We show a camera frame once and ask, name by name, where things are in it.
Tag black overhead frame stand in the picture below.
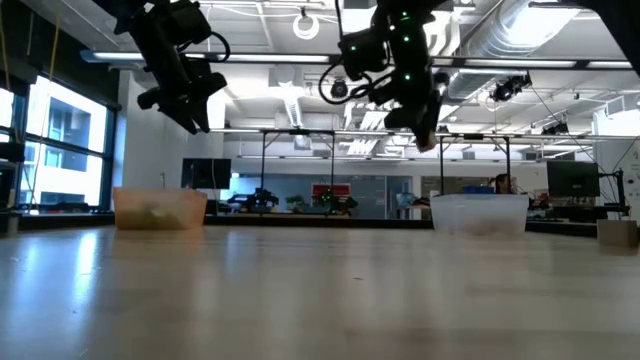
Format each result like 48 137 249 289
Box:
197 127 396 191
399 132 640 197

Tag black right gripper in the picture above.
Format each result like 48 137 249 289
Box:
370 52 449 147

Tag clear plastic bin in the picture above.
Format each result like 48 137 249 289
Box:
429 193 530 237

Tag yellow hanging cable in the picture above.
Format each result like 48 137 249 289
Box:
27 0 64 211

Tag round black ceiling fixture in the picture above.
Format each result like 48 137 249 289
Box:
329 78 350 100

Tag red sign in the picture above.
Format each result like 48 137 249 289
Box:
311 183 351 197

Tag black aluminium table frame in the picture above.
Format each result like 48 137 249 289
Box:
19 212 436 230

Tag white ceiling ring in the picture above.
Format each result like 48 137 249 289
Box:
292 12 321 41

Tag person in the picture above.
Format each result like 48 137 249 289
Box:
492 173 516 196

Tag distant black desk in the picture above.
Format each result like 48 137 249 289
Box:
524 203 631 236

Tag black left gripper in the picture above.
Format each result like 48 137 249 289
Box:
132 19 229 135

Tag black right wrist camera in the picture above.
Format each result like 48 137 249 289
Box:
338 27 390 81

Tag black computer monitor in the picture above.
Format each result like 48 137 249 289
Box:
180 157 233 190
545 159 601 199

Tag small distant green plant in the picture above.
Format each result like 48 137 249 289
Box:
284 194 309 214

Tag black hanging camera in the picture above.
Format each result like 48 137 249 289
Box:
489 73 534 104

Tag large glass window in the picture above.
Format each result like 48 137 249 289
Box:
0 74 119 211

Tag silver air duct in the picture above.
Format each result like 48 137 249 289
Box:
442 0 584 101

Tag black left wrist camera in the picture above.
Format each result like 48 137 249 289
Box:
164 1 214 46

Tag natural wood cube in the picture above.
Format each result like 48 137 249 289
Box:
597 218 639 250

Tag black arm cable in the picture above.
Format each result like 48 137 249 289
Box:
318 0 396 106
177 30 232 64

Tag orange translucent plastic bin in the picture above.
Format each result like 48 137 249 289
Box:
111 186 209 232

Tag long ceiling light bar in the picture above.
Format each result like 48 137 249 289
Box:
79 48 640 69

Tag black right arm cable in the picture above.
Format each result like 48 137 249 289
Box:
318 0 396 106

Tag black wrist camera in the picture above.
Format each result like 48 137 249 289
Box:
164 1 214 46
338 27 390 81

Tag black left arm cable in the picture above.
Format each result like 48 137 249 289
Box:
177 30 232 64

